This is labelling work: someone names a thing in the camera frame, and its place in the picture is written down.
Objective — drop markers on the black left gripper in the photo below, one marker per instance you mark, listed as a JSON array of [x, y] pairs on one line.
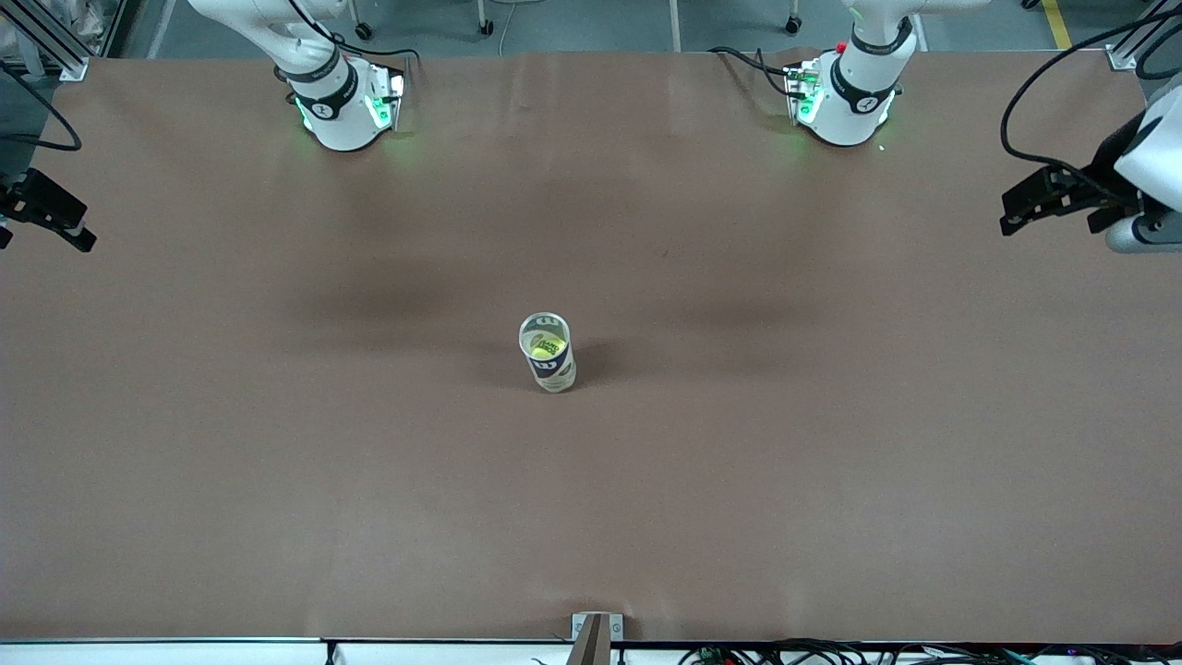
[[1103, 173]]

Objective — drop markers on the clear plastic tennis ball can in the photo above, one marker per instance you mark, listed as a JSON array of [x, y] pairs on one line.
[[549, 356]]

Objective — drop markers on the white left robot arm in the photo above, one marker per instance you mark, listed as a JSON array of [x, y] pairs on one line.
[[845, 111]]

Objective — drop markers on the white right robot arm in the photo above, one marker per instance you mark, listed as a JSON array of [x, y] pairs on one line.
[[337, 120]]

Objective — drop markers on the black caster wheel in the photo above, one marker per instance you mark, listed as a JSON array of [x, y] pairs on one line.
[[485, 27], [363, 31], [795, 26]]

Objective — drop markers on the aluminium frame profile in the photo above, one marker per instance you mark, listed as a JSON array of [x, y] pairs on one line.
[[1145, 35], [55, 42]]

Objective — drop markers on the small metal table bracket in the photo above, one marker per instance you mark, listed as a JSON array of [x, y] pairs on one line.
[[597, 624]]

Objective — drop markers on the dark aluminium profile post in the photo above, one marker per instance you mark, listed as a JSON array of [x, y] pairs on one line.
[[591, 646]]

